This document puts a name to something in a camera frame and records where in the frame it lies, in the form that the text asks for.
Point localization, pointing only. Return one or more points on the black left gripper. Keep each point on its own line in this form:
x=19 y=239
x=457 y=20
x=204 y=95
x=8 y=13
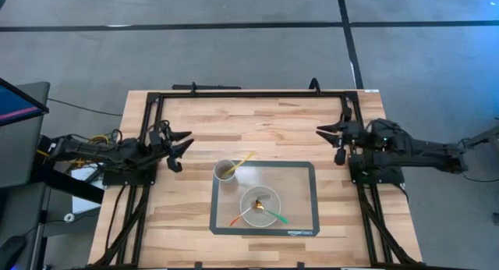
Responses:
x=168 y=150

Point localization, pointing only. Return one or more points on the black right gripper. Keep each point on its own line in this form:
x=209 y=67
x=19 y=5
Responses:
x=342 y=145

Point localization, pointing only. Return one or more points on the grey paper cup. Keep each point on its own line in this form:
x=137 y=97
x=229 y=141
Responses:
x=225 y=172

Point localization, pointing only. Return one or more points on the yellow chopstick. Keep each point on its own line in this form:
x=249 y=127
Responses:
x=243 y=161

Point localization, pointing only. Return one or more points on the translucent grey bowl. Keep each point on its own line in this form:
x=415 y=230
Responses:
x=265 y=219

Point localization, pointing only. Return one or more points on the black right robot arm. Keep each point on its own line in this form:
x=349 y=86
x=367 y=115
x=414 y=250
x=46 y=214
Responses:
x=421 y=153

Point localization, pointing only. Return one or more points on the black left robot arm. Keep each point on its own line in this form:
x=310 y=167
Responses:
x=89 y=151

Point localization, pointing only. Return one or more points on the black arched clamp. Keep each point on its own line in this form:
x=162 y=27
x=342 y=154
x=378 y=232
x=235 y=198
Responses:
x=311 y=86

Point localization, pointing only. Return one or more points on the black bar behind table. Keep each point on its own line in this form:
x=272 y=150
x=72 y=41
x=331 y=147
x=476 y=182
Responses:
x=210 y=87

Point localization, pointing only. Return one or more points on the clear black-edged baking mat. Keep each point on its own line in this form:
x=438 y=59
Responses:
x=300 y=192

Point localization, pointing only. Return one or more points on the white sheet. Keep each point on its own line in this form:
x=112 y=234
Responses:
x=83 y=203

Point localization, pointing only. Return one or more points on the black desk beam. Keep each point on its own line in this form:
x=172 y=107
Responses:
x=70 y=186

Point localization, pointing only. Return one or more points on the white tape roll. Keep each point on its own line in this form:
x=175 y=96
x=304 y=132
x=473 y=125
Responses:
x=65 y=219

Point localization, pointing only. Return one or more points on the grey metal stand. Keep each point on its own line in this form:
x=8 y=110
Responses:
x=485 y=135

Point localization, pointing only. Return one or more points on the computer monitor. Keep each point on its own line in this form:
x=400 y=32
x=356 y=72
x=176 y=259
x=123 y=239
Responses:
x=15 y=106

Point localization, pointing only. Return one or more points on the black computer mouse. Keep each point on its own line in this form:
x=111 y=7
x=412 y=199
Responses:
x=11 y=251

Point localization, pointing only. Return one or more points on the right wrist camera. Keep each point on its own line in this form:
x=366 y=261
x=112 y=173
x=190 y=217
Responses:
x=353 y=130

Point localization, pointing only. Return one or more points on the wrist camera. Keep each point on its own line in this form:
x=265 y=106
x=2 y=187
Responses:
x=154 y=138
x=353 y=130

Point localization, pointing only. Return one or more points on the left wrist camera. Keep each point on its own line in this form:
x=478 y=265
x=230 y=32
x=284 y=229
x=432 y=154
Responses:
x=154 y=138

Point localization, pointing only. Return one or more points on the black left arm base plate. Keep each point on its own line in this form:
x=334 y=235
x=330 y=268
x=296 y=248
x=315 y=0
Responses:
x=128 y=180

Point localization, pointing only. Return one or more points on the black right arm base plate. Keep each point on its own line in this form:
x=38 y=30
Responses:
x=386 y=179

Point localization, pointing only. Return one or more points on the black aluminium table frame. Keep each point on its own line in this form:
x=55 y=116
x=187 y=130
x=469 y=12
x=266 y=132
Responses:
x=253 y=94

